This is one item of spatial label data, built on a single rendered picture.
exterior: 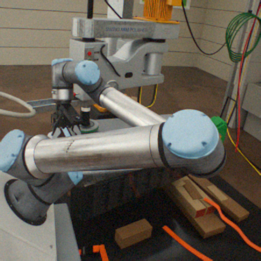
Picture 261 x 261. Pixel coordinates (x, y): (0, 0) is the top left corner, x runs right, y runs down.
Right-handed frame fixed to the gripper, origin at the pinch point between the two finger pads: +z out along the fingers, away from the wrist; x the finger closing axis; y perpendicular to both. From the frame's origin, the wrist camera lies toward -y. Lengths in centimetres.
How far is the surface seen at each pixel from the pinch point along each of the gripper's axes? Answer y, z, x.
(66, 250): -8.4, 44.0, 7.8
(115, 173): 48, 45, -69
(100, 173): 53, 43, -58
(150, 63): 60, -39, -117
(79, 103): 70, -8, -52
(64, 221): 6.7, 39.6, -0.2
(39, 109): 71, -7, -21
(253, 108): 70, 22, -383
